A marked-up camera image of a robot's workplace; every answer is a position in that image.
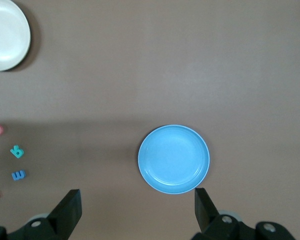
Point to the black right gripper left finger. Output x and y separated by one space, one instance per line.
67 212

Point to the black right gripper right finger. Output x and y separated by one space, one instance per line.
203 210

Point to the blue foam letter E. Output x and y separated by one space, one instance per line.
19 175

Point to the teal foam letter R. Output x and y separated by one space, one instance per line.
17 152

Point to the blue plate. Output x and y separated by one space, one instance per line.
173 160

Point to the beige plate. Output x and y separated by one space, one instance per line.
7 35

